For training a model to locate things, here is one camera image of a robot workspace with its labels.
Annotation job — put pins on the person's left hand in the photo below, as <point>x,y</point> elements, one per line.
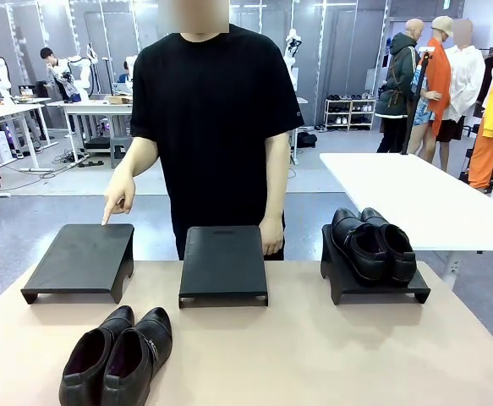
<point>272,237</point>

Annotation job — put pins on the person's right hand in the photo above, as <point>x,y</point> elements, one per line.
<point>121,196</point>

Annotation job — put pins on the black smooth leather shoe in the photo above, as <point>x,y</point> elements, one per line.
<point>396,249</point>

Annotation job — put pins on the person's left forearm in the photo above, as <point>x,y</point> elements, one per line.
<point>277,177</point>

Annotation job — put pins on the person's right forearm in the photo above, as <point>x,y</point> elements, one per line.
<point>138,158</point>

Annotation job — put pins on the black shoe stand with label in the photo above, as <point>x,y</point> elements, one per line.
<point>222,266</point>

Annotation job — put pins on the person torso black t-shirt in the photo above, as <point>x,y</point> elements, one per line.
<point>216,127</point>

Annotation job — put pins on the background person in white top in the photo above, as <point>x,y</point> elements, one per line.
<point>60,76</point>

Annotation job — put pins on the grey plastic stool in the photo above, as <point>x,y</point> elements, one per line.
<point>120,150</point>

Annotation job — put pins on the white lab desk with box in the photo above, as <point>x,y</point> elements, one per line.
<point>98,108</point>

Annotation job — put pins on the brown cardboard box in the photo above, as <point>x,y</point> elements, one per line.
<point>121,100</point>

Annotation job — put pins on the black bag on floor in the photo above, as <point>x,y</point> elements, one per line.
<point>306,139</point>

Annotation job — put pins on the white side table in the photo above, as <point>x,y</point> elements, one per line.
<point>398,194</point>

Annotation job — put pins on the white shoe rack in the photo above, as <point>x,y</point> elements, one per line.
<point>349,114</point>

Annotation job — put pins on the black textured leather shoe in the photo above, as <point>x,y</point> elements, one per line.
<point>85,363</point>

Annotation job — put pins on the mannequin in dark green jacket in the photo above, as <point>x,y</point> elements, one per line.
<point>398,84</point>

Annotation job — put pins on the mannequin in orange garment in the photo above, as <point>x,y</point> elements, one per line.
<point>434,84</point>

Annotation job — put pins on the mannequin in white shirt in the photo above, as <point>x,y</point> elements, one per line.
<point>466,84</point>

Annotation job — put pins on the dark hanging clothes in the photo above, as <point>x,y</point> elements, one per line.
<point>487,80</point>

